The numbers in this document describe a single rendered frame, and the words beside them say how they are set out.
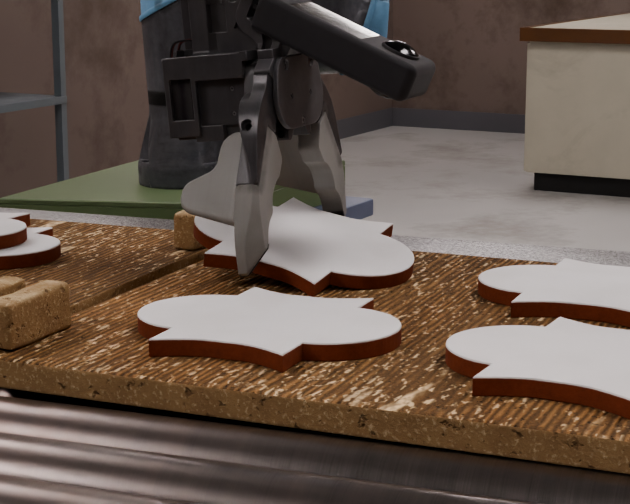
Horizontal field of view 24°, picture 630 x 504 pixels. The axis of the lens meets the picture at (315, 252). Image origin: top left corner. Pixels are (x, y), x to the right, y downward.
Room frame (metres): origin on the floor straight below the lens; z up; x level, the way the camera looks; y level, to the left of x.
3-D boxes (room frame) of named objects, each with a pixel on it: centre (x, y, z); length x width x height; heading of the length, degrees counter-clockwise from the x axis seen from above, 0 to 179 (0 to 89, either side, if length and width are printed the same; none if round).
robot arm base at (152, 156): (1.56, 0.12, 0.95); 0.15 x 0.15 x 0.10
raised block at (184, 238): (1.04, 0.08, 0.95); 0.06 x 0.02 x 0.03; 158
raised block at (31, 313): (0.77, 0.16, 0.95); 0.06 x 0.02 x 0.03; 157
